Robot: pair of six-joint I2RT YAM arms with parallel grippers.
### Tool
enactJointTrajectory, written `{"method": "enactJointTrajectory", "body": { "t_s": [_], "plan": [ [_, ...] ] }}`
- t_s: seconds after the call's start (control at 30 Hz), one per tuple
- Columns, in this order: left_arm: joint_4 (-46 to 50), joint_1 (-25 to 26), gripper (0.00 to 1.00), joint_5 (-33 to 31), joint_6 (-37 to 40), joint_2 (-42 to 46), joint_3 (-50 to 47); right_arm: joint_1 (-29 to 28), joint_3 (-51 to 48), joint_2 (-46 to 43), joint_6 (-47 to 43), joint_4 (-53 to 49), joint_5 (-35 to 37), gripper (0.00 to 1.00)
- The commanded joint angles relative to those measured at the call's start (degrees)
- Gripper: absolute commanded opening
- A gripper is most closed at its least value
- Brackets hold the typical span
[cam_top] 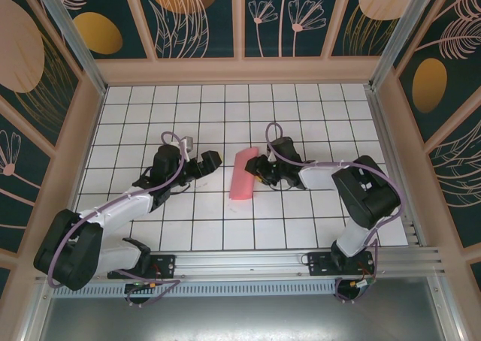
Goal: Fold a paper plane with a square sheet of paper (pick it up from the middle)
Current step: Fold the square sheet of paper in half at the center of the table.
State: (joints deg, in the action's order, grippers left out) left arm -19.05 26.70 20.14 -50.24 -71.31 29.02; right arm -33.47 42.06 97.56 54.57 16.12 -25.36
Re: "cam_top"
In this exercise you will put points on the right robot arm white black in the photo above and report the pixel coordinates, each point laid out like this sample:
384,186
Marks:
370,198

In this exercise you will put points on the arm base electronics board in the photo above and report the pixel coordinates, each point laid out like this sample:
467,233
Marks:
141,286
357,286

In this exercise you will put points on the grey metal panel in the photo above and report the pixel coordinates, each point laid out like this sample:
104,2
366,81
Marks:
240,318

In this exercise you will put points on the aluminium side rail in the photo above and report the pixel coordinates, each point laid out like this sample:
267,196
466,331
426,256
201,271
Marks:
384,130

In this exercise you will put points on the aluminium frame post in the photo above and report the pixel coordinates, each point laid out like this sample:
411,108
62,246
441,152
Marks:
393,37
73,37

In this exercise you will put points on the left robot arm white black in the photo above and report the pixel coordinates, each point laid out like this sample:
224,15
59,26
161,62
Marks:
120,206

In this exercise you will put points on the pink paper sheet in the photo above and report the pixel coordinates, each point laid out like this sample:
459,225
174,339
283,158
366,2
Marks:
242,179

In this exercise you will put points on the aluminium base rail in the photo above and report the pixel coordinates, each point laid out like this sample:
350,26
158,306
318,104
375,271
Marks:
240,260

